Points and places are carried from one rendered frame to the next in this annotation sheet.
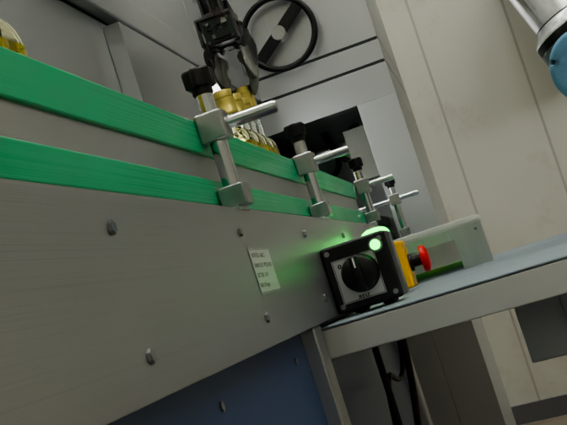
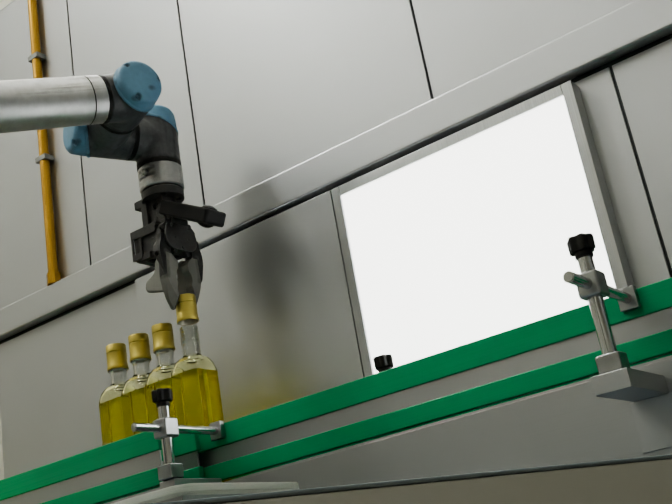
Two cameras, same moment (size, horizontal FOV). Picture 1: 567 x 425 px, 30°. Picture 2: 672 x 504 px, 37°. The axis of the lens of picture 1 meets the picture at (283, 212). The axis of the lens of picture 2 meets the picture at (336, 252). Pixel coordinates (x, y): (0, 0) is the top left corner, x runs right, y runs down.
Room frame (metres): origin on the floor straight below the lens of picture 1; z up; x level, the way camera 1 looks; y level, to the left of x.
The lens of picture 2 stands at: (2.77, -1.31, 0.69)
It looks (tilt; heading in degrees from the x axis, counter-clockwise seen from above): 19 degrees up; 113
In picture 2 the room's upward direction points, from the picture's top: 10 degrees counter-clockwise
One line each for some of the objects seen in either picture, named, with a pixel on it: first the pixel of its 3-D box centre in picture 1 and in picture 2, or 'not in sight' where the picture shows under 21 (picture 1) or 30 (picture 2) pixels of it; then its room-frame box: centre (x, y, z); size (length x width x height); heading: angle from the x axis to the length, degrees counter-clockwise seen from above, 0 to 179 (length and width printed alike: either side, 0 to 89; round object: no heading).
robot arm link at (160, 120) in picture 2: not in sight; (154, 140); (1.90, 0.00, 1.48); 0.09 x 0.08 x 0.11; 59
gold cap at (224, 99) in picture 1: (224, 104); (116, 357); (1.75, 0.04, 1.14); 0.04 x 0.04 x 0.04
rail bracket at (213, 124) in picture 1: (241, 131); not in sight; (0.93, 0.01, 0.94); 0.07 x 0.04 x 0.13; 80
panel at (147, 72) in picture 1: (212, 144); (343, 293); (2.16, 0.10, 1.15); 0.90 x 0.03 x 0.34; 170
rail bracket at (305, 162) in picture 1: (325, 166); not in sight; (1.38, -0.07, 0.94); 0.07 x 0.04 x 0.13; 80
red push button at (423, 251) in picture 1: (418, 260); not in sight; (1.53, -0.16, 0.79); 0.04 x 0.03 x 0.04; 170
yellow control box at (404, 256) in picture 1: (388, 271); not in sight; (1.54, -0.12, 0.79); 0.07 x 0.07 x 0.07; 80
